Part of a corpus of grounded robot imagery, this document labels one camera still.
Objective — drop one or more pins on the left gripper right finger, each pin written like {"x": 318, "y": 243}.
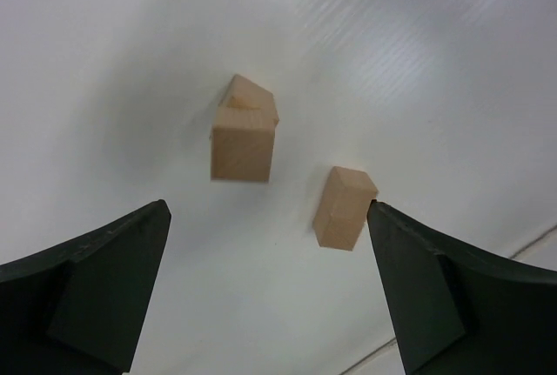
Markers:
{"x": 457, "y": 309}

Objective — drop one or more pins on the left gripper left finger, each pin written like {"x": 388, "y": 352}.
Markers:
{"x": 79, "y": 307}

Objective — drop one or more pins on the small wooden cube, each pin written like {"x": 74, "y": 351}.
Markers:
{"x": 242, "y": 143}

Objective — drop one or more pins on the wooden block letter D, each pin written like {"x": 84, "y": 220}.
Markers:
{"x": 243, "y": 93}

